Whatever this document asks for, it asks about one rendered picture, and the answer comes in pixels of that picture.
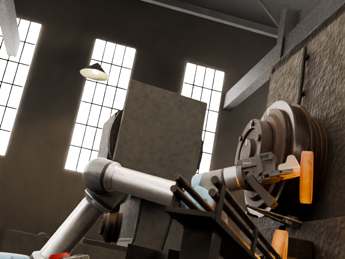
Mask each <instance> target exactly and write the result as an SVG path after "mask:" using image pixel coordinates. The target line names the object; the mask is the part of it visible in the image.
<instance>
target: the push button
mask: <svg viewBox="0 0 345 259"><path fill-rule="evenodd" d="M69 256H70V255H69V253H68V252H65V253H59V254H53V255H50V257H49V259H57V258H64V257H69Z"/></svg>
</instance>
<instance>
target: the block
mask: <svg viewBox="0 0 345 259"><path fill-rule="evenodd" d="M312 255H313V242H312V241H310V240H307V239H301V238H296V237H292V236H288V247H287V257H292V258H297V259H312Z"/></svg>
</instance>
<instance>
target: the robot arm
mask: <svg viewBox="0 0 345 259"><path fill-rule="evenodd" d="M265 154H266V155H265ZM248 173H249V174H248ZM247 174H248V175H247ZM213 176H217V177H218V178H219V179H220V180H221V182H222V183H223V184H224V185H225V186H226V188H227V189H228V191H229V192H231V191H236V190H241V189H244V188H247V186H248V184H249V185H250V186H251V187H252V188H253V189H254V190H255V191H256V193H257V194H258V195H259V196H260V197H261V198H262V199H263V201H264V204H265V205H266V206H267V207H269V208H271V209H275V208H276V207H277V206H278V203H277V202H276V198H275V197H274V196H272V195H270V194H269V193H268V192H267V191H266V190H265V189H264V187H263V186H262V185H264V184H270V183H276V182H279V181H284V180H288V179H292V178H295V177H298V176H300V165H299V163H298V161H297V159H296V158H295V156H294V155H289V156H288V157H287V160H286V163H283V164H280V165H278V162H277V159H276V157H275V155H274V154H273V153H272V152H267V153H263V154H258V155H255V157H251V158H246V159H241V160H238V166H232V167H229V168H224V169H220V170H215V171H210V172H204V173H200V174H197V175H195V176H193V177H192V180H191V186H192V187H193V188H194V189H195V190H196V191H197V192H198V193H199V195H200V196H201V197H202V198H203V199H204V200H205V201H206V202H207V203H208V204H209V205H210V206H211V207H212V208H213V209H214V210H215V205H216V202H215V201H214V200H213V199H212V198H211V197H210V196H209V194H208V191H209V190H210V189H215V190H216V191H217V192H218V189H217V188H216V187H215V186H214V185H213V183H212V182H211V180H210V179H211V178H212V177H213ZM254 177H255V178H256V179H255V178H254ZM83 182H84V184H85V186H86V187H87V189H86V190H85V194H86V196H85V198H84V199H83V200H82V201H81V203H80V204H79V205H78V206H77V207H76V209H75V210H74V211H73V212H72V213H71V214H70V216H69V217H68V218H67V219H66V220H65V222H64V223H63V224H62V225H61V226H60V228H59V229H58V230H57V231H56V232H55V234H54V235H53V236H52V238H51V239H50V240H49V241H48V242H47V244H46V245H45V246H44V247H43V248H42V249H41V251H34V252H33V253H32V254H31V255H30V257H29V256H26V255H21V254H14V253H4V252H0V259H49V257H50V255H53V254H59V253H65V252H68V253H69V254H70V253H71V252H72V251H73V250H74V249H75V247H76V246H77V245H78V244H79V243H80V241H81V240H82V239H83V238H84V237H85V235H86V234H87V233H88V232H89V231H90V229H91V228H92V227H93V226H94V225H95V223H96V222H97V221H98V220H99V219H100V217H101V216H102V215H103V214H104V213H105V212H111V211H112V210H113V209H114V207H115V206H116V205H120V204H123V203H125V202H127V201H128V200H129V199H130V197H131V195H132V196H135V197H139V198H142V199H146V200H149V201H152V202H156V203H158V204H162V205H165V206H168V207H170V205H171V201H172V197H173V193H172V192H171V191H170V186H172V185H173V184H176V182H174V181H170V180H167V179H163V178H160V177H156V176H152V175H148V174H145V173H141V172H138V171H134V170H130V169H127V168H123V167H121V165H120V164H119V163H117V162H114V161H111V160H108V159H105V158H95V159H93V160H91V161H89V162H88V163H87V164H86V165H85V167H84V169H83ZM261 184H262V185H261ZM182 192H183V193H184V194H185V195H187V196H188V197H189V198H190V199H191V200H192V201H193V202H194V203H195V204H196V205H197V206H198V207H199V208H200V209H201V210H202V211H205V210H204V209H203V208H202V207H201V206H200V205H199V204H198V203H197V202H196V201H195V200H194V199H193V198H192V197H191V196H190V195H189V194H188V193H187V192H186V191H185V190H184V189H183V191H182Z"/></svg>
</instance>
